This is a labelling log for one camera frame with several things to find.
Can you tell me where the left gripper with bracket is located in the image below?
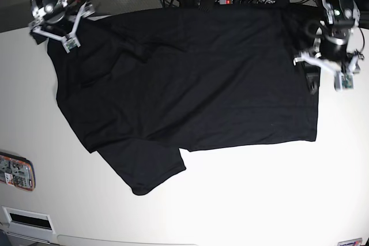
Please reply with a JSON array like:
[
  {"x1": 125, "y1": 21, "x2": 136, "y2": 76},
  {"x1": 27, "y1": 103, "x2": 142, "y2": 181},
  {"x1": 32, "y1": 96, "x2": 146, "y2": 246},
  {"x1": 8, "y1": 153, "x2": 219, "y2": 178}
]
[{"x1": 293, "y1": 34, "x2": 362, "y2": 95}]

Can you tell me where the right gripper with bracket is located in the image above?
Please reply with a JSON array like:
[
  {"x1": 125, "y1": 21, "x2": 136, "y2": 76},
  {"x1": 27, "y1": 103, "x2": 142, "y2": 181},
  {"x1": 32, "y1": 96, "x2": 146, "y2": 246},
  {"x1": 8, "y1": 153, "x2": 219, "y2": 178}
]
[{"x1": 28, "y1": 0, "x2": 95, "y2": 53}]

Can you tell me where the black T-shirt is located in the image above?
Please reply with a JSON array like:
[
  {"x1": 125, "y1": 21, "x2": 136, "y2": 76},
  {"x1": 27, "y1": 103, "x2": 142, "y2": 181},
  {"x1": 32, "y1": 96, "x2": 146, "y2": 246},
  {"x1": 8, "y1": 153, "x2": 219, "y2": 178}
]
[{"x1": 47, "y1": 5, "x2": 318, "y2": 196}]

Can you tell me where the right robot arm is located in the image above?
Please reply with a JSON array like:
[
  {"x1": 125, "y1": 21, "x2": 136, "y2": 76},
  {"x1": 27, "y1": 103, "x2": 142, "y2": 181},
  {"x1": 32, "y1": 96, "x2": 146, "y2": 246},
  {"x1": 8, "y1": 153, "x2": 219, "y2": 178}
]
[{"x1": 28, "y1": 0, "x2": 95, "y2": 53}]

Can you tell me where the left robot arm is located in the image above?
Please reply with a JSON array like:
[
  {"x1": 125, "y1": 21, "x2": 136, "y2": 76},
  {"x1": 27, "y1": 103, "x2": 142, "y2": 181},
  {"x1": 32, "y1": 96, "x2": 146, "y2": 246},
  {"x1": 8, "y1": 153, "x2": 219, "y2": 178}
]
[{"x1": 293, "y1": 0, "x2": 364, "y2": 94}]

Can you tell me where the white power strip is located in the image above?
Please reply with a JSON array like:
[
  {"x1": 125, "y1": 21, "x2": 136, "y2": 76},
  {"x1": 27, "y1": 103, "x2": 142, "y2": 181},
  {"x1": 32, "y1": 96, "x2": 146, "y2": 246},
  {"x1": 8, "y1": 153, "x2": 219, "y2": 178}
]
[{"x1": 219, "y1": 0, "x2": 276, "y2": 5}]

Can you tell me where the orange clear parts box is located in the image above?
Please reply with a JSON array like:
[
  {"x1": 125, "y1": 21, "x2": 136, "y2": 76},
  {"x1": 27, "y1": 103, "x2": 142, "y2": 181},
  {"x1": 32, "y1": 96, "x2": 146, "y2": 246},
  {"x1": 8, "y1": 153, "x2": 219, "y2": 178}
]
[{"x1": 0, "y1": 152, "x2": 36, "y2": 191}]

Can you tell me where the sticker at table edge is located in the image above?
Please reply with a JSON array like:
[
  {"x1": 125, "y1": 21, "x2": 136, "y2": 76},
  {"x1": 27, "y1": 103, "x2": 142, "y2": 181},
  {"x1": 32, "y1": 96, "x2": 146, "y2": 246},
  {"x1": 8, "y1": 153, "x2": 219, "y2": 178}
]
[{"x1": 337, "y1": 238, "x2": 363, "y2": 246}]

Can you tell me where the white table cable slot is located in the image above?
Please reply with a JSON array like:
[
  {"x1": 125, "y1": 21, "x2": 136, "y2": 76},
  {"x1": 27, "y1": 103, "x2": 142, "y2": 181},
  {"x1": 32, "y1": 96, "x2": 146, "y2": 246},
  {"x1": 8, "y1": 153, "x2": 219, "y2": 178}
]
[{"x1": 2, "y1": 206, "x2": 55, "y2": 234}]

